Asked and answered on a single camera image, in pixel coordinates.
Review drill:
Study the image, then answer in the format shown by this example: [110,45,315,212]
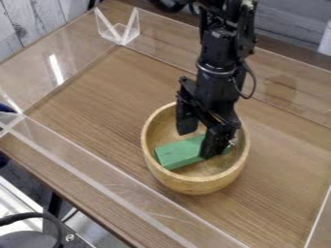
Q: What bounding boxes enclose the white object at right edge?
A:
[318,20,331,56]

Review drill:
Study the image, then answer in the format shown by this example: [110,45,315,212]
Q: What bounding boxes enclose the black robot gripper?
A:
[176,62,247,159]

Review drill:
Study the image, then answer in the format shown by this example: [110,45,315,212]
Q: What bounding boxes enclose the clear acrylic tray wall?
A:
[0,3,331,248]

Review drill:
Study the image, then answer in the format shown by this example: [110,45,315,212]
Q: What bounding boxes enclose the light wooden bowl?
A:
[142,103,251,195]

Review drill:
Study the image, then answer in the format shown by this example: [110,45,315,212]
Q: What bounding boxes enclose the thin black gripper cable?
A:
[230,62,258,101]

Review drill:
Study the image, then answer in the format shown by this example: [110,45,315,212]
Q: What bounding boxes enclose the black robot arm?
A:
[176,0,258,159]

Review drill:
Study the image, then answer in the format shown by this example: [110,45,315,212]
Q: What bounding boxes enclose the green rectangular block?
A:
[152,134,234,171]

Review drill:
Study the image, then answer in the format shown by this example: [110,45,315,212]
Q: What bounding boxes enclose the black table leg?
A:
[48,193,63,217]

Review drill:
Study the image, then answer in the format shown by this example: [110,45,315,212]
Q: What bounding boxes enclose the clear acrylic corner bracket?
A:
[95,8,140,46]

